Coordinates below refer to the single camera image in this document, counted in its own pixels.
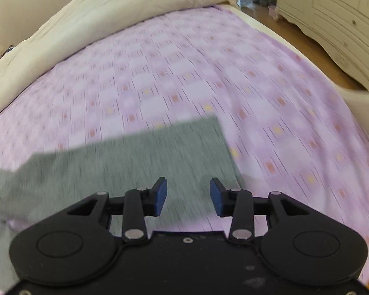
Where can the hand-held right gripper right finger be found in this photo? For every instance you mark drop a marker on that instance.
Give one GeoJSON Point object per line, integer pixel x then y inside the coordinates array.
{"type": "Point", "coordinates": [216, 196]}

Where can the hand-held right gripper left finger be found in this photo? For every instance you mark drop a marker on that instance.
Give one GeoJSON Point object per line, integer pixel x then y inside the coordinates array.
{"type": "Point", "coordinates": [160, 195]}

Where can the grey pants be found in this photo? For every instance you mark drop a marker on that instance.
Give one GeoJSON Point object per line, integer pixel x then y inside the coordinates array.
{"type": "Point", "coordinates": [147, 159]}

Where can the pink patterned bedsheet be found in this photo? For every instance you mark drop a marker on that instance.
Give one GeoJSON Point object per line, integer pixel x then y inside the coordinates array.
{"type": "Point", "coordinates": [203, 76]}

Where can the cream duvet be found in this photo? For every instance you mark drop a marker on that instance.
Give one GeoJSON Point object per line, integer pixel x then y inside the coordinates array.
{"type": "Point", "coordinates": [89, 15]}

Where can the small pink box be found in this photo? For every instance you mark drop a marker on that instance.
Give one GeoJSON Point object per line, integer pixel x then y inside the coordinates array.
{"type": "Point", "coordinates": [273, 10]}

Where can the white carved dresser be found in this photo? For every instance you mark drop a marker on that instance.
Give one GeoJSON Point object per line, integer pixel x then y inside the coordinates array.
{"type": "Point", "coordinates": [341, 9]}

